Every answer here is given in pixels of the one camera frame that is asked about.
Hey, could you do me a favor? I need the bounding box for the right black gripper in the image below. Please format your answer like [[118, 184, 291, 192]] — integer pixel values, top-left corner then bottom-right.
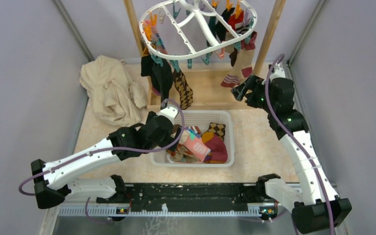
[[231, 74, 276, 114]]

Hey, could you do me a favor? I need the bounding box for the pink striped toe sock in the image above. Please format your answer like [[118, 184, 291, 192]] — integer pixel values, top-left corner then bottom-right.
[[220, 31, 258, 88]]

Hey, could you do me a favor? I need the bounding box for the wooden hanger rack frame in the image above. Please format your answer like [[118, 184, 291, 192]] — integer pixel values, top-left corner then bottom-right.
[[123, 0, 287, 111]]

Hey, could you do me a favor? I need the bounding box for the cream argyle sock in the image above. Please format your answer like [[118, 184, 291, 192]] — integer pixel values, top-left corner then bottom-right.
[[166, 144, 201, 164]]

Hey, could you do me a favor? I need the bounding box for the brown yellow argyle sock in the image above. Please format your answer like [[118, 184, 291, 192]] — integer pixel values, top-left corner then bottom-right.
[[207, 122, 226, 141]]

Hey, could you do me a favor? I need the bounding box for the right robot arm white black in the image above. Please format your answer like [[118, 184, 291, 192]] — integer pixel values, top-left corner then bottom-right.
[[231, 75, 352, 234]]

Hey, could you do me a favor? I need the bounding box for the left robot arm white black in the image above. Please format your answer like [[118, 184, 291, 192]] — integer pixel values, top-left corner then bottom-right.
[[31, 107, 179, 209]]

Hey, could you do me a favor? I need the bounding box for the white oval clip hanger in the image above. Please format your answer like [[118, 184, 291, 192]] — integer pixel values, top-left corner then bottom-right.
[[138, 0, 258, 64]]

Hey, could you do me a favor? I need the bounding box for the white plastic mesh basket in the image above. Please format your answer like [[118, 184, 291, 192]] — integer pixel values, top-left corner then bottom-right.
[[150, 110, 235, 168]]

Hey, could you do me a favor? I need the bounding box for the beige crumpled cloth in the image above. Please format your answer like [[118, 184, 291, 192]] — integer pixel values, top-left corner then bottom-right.
[[79, 55, 147, 127]]

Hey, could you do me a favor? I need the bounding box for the black sock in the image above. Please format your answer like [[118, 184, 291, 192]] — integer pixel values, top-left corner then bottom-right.
[[141, 56, 173, 102]]

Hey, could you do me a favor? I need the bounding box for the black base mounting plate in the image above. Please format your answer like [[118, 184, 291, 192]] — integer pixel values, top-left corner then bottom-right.
[[96, 183, 281, 216]]

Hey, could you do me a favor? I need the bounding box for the red and grey sock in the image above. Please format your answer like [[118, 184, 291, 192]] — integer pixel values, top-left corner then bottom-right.
[[228, 11, 244, 32]]

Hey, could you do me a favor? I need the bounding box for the dark teal sock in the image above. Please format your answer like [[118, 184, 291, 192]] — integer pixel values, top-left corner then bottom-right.
[[208, 16, 219, 43]]

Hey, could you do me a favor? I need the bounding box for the pink sock with green patches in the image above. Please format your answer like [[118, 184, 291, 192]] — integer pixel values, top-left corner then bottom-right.
[[144, 20, 168, 54]]

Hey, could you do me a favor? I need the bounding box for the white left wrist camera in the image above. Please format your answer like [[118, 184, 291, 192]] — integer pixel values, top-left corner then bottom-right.
[[159, 104, 179, 124]]

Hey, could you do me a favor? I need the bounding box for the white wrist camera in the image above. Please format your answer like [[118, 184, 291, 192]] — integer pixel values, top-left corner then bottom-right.
[[269, 64, 286, 81], [159, 104, 179, 124]]

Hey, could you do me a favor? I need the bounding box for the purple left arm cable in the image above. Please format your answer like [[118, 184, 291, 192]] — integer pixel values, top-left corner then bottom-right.
[[18, 98, 186, 226]]

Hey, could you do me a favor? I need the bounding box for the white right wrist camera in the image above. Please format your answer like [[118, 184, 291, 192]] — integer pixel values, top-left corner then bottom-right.
[[269, 64, 286, 81]]

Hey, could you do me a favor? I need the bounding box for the aluminium rail frame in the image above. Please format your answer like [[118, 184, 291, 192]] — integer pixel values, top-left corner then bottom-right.
[[39, 182, 343, 235]]

